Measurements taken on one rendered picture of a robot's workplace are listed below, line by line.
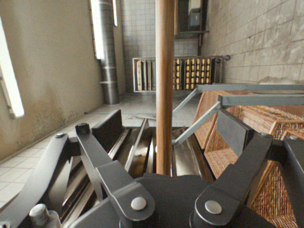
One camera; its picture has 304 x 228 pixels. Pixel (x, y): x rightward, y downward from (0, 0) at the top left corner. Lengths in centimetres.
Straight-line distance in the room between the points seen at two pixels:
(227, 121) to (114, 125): 13
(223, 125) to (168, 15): 17
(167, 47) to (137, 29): 523
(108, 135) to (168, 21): 19
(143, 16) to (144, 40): 74
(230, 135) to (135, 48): 527
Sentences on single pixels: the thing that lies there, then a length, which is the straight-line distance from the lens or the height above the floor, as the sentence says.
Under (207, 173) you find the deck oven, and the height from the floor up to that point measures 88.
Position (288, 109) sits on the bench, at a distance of 97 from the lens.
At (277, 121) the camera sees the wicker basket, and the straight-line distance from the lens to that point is 78.
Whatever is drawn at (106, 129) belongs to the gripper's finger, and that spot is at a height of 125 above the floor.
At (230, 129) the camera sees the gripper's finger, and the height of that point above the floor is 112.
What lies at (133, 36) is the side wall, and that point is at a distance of 545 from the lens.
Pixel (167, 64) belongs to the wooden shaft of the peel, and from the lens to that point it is 25.
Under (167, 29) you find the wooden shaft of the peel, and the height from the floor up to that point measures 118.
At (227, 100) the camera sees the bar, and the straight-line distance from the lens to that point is 69.
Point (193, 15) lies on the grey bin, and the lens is 484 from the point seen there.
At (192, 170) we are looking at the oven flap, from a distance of 117.
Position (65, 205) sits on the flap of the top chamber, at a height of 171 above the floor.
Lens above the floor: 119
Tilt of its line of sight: 5 degrees up
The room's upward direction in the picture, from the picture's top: 90 degrees counter-clockwise
